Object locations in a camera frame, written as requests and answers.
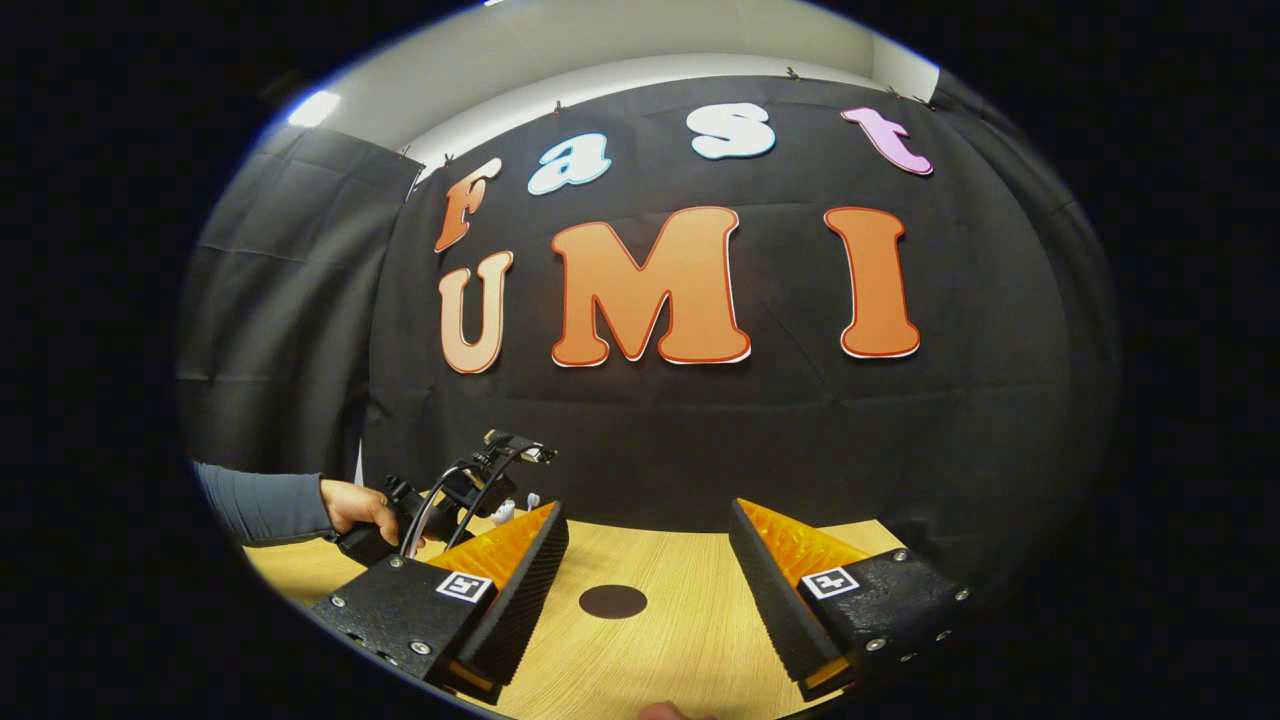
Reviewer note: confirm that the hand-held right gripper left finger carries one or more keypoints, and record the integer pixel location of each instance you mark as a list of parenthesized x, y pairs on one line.
[(520, 600)]

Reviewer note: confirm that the black backdrop cloth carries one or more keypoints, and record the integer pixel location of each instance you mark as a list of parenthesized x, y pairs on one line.
[(700, 430)]

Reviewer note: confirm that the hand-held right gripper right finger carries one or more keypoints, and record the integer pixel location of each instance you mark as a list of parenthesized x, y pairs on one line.
[(775, 600)]

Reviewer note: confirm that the wooden desktop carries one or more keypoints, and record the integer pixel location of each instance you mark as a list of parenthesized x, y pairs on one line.
[(680, 640)]

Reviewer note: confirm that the dark brown round coaster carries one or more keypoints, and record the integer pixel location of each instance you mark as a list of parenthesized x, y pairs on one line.
[(612, 602)]

